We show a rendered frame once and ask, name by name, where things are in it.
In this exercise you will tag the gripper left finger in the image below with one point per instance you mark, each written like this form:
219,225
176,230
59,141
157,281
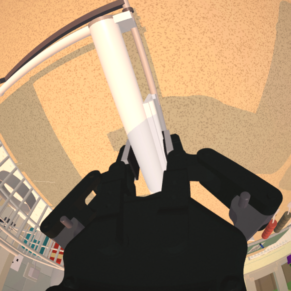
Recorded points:
75,200

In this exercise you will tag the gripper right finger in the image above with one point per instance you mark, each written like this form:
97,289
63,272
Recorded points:
238,172

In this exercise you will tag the red ribbed jar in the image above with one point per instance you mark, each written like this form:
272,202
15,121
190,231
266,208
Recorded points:
269,229

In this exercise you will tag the red and yellow box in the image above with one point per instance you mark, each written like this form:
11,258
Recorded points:
56,252

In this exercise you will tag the teal tiled box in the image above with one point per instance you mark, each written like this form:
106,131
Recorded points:
30,238

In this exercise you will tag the blue pen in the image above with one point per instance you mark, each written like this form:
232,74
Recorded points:
261,245

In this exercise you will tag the green mat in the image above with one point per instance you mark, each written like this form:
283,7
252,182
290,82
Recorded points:
270,244

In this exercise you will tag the purple box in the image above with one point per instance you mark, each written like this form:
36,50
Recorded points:
289,259

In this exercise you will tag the cream counter cupboard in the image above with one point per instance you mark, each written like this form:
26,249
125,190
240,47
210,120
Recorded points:
266,270

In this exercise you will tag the beige thin rod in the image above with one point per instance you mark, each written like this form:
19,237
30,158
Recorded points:
145,61

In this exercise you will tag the white curved bar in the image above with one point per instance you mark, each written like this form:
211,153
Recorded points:
45,55

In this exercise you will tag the brown curved strip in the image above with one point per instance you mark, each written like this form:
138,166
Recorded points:
54,37

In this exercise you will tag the grey wall switch box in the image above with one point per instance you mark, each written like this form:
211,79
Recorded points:
33,272

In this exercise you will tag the white wall socket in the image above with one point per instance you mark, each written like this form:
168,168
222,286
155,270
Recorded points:
17,262

